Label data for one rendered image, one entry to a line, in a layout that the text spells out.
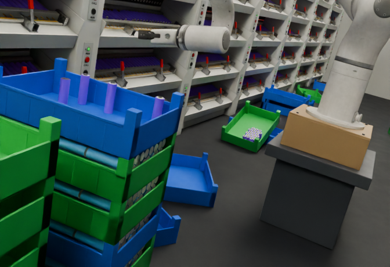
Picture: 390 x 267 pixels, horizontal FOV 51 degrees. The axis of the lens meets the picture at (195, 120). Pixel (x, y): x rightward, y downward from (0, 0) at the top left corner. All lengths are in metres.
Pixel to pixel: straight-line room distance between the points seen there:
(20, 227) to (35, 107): 0.24
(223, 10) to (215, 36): 0.12
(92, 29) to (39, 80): 0.48
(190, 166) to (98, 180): 1.01
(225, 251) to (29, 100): 0.73
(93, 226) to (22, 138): 0.22
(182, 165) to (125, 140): 1.03
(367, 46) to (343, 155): 0.33
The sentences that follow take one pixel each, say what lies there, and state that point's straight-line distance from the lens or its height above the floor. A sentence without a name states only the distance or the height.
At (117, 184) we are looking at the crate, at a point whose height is 0.35.
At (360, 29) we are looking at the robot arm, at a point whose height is 0.67.
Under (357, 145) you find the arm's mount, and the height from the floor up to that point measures 0.35.
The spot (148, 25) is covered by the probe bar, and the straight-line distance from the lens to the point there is 1.66.
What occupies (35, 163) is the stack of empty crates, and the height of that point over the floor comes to 0.43.
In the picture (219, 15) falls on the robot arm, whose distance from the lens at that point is 1.41.
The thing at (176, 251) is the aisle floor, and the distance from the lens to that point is 1.17.
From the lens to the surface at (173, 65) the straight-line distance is 1.92.
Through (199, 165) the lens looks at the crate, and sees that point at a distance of 1.68.
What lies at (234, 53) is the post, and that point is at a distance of 2.54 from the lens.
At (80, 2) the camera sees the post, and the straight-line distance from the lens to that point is 1.30.
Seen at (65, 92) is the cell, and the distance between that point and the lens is 0.81.
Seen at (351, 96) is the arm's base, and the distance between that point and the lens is 1.35.
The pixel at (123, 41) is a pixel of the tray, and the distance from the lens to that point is 1.48.
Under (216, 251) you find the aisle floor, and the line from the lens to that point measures 1.22.
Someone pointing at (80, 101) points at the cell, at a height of 0.41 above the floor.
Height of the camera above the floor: 0.66
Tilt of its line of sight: 17 degrees down
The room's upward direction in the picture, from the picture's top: 12 degrees clockwise
